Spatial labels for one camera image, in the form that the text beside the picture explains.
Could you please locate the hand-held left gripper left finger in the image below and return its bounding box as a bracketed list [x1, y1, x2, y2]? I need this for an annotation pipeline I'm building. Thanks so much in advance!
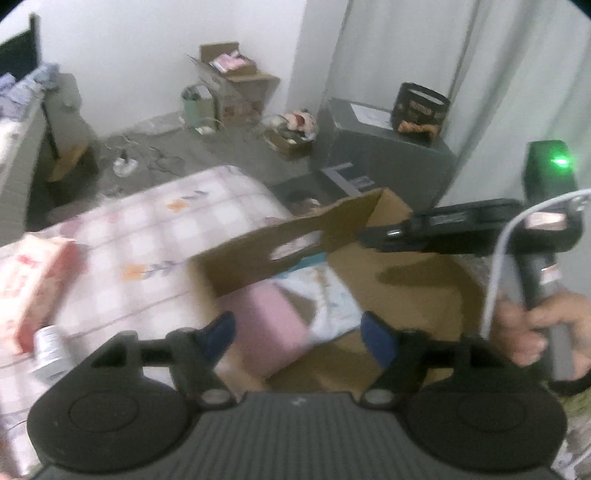
[92, 311, 238, 409]

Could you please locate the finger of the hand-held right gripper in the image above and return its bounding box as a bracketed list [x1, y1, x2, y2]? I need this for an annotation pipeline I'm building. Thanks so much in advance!
[356, 215, 417, 254]

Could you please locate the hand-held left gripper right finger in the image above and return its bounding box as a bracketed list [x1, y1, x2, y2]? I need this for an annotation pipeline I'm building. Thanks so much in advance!
[359, 311, 502, 409]

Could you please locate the pink soft pack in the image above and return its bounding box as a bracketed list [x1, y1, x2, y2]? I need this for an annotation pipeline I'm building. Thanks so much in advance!
[217, 281, 312, 377]

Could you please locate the large cardboard box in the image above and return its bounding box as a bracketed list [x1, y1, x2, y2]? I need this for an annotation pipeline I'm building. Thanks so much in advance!
[189, 187, 502, 393]

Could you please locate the pink tissue packet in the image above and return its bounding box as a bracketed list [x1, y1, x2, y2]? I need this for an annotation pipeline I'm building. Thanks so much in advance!
[0, 234, 79, 356]

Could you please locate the person's right hand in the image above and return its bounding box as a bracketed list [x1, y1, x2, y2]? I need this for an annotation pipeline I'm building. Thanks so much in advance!
[492, 291, 591, 378]

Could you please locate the white blue printed package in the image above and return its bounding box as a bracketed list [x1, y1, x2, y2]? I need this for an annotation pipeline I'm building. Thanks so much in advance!
[270, 265, 365, 344]

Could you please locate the grey storage box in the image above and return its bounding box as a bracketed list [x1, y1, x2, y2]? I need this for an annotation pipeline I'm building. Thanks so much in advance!
[309, 97, 458, 213]

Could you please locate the small cardboard box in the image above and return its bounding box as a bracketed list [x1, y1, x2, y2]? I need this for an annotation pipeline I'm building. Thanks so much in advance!
[264, 129, 315, 161]

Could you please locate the plush toy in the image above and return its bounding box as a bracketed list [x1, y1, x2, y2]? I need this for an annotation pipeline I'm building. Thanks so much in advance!
[270, 108, 319, 139]

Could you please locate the white curtain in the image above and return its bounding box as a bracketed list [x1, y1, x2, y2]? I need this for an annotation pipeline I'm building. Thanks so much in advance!
[323, 0, 591, 213]

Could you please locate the small white bottle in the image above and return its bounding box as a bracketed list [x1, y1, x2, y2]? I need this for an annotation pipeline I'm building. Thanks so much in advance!
[30, 325, 77, 384]

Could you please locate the white charger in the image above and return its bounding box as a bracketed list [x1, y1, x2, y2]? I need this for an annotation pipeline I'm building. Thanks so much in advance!
[113, 148, 139, 178]

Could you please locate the open cardboard box with clutter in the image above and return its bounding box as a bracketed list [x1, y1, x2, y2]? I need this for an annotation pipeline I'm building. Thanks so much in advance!
[187, 41, 280, 127]

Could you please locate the green paper bag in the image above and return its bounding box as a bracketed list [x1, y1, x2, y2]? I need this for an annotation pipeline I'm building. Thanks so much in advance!
[181, 84, 218, 131]

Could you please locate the grey nightstand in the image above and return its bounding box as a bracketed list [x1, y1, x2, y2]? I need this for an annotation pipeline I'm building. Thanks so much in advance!
[41, 74, 100, 181]

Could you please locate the purple cloth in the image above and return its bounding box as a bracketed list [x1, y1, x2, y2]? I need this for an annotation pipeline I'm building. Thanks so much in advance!
[0, 62, 61, 118]

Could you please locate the black headboard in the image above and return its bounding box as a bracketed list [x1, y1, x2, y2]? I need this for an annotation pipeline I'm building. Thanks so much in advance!
[0, 14, 42, 79]

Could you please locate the grey bed frame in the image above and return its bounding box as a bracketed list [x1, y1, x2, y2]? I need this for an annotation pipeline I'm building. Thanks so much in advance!
[0, 102, 52, 245]

